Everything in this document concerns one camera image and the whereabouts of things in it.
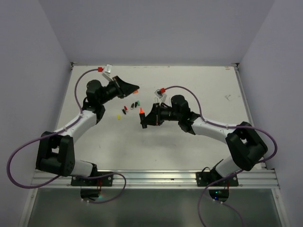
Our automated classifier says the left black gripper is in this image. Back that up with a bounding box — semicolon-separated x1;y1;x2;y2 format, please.
98;76;139;105

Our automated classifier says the aluminium mounting rail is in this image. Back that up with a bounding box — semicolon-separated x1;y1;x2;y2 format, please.
30;168;277;189

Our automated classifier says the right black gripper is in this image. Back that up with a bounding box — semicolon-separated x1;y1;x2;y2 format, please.
141;102;181;125

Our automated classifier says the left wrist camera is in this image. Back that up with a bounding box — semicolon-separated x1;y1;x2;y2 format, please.
101;64;113;82

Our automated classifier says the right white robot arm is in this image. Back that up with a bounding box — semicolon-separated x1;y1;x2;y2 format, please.
139;95;268;186

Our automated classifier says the orange capped black highlighter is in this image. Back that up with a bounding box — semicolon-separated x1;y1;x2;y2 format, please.
139;108;147;129

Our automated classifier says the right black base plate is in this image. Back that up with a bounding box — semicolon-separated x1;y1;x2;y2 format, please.
196;171;239;187

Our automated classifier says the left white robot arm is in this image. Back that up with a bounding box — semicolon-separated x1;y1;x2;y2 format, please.
36;76;139;186

